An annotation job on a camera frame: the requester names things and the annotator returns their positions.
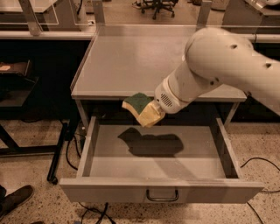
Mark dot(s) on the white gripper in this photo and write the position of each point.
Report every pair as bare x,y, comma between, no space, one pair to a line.
164,97

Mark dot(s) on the green and yellow sponge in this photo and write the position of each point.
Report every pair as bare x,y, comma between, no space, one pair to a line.
136,103

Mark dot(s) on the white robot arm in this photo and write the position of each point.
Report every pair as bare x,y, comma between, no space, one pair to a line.
214,57

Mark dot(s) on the grey open top drawer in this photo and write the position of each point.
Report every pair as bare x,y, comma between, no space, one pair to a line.
119,163

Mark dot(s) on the grey metal cabinet table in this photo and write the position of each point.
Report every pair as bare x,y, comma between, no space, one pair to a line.
125,59

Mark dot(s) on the black drawer handle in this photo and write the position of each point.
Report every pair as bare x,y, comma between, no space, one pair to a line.
162,195

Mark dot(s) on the white horizontal rail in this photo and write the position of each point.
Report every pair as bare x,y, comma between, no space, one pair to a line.
47,35

